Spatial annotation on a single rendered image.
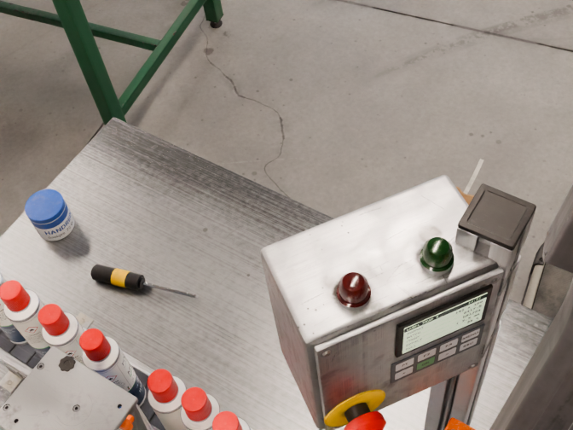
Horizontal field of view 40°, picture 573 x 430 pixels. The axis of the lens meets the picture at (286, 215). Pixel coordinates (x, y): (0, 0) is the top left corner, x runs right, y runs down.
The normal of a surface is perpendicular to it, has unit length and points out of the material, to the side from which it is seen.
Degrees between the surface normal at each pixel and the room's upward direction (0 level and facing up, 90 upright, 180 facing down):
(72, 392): 0
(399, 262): 0
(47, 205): 0
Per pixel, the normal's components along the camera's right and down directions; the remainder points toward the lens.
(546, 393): -0.33, 0.47
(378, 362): 0.39, 0.74
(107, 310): -0.09, -0.57
